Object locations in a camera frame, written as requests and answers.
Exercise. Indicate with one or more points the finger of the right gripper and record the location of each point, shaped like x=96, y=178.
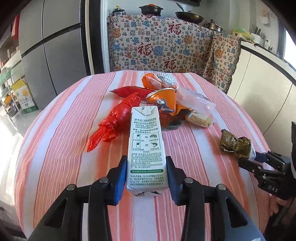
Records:
x=275, y=160
x=248, y=165

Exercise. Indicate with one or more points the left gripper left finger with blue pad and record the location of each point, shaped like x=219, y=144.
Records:
x=64, y=218

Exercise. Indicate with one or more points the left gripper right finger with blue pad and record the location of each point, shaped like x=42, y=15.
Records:
x=228, y=219

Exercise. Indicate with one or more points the dark green leaf wrapper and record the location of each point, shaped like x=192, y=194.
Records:
x=240, y=147

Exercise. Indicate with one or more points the small white paper wrapper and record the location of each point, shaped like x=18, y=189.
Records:
x=200, y=119

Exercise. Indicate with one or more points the clear plastic bag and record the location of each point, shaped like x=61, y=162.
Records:
x=194, y=101

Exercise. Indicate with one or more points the white green milk carton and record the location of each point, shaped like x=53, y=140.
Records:
x=146, y=160

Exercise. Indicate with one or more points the orange instant noodle cup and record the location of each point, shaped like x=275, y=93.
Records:
x=172, y=114

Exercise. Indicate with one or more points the red plastic bag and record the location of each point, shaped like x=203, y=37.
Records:
x=117, y=121

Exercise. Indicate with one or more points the orange white wrapper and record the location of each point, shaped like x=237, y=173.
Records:
x=158, y=80

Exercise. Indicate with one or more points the red long snack wrapper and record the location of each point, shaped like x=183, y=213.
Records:
x=128, y=90

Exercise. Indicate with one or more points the person's right hand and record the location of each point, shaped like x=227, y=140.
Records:
x=276, y=203

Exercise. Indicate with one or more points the pink striped tablecloth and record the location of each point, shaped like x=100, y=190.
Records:
x=53, y=155

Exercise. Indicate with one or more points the white utensil holder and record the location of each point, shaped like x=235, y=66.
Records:
x=258, y=37

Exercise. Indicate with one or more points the yellow green cardboard box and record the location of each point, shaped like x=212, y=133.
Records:
x=24, y=96

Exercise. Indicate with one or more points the storage shelf rack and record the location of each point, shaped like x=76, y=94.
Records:
x=11, y=72

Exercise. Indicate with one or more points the steel pot with lid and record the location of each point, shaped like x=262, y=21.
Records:
x=213, y=26

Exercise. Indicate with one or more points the grey refrigerator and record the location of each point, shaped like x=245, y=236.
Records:
x=53, y=47

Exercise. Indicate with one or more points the black wok pan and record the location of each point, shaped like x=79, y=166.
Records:
x=188, y=16

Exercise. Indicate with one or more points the patterned fu character cloth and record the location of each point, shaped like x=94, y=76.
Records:
x=155, y=43

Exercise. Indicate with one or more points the black clay pot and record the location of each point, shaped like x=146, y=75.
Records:
x=151, y=9

